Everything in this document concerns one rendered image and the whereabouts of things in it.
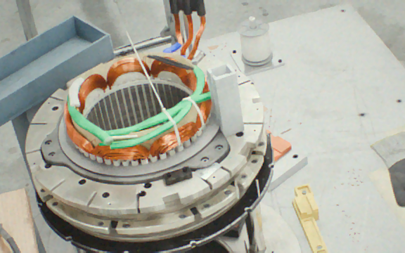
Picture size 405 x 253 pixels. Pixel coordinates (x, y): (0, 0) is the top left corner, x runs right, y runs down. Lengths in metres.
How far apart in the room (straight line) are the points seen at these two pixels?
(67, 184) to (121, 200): 0.08
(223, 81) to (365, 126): 0.58
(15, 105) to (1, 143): 1.70
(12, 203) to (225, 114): 0.30
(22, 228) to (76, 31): 0.50
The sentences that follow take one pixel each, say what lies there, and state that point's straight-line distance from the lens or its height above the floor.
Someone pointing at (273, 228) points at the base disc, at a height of 0.80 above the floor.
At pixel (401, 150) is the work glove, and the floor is 0.79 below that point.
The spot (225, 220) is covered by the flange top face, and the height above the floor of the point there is 1.02.
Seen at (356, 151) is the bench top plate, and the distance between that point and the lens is 1.60.
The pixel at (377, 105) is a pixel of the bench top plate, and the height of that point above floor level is 0.78.
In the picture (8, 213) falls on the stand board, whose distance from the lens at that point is 1.18.
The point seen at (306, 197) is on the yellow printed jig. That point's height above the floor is 0.80.
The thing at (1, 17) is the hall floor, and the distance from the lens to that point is 3.82.
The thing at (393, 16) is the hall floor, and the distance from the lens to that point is 3.39.
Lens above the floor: 1.83
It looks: 39 degrees down
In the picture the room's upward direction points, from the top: 10 degrees counter-clockwise
